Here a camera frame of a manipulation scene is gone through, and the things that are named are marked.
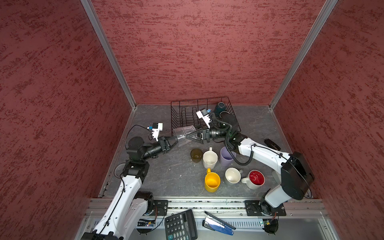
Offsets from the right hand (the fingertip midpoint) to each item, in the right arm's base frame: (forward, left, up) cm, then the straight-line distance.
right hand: (186, 138), depth 65 cm
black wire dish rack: (+39, +5, -26) cm, 47 cm away
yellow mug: (-10, -13, -30) cm, 34 cm away
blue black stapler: (-29, -11, -30) cm, 43 cm away
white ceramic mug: (+2, -12, -25) cm, 28 cm away
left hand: (0, +2, -3) cm, 4 cm away
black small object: (+13, -54, -30) cm, 63 cm away
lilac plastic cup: (-2, -20, -18) cm, 27 cm away
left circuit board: (-28, +23, -33) cm, 49 cm away
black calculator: (-30, +4, -29) cm, 42 cm away
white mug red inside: (-10, -38, -30) cm, 50 cm away
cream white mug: (-8, -25, -28) cm, 38 cm away
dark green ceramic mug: (+37, -22, -19) cm, 47 cm away
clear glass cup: (+2, +2, +1) cm, 3 cm away
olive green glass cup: (+6, -5, -30) cm, 31 cm away
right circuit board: (-31, -39, -32) cm, 59 cm away
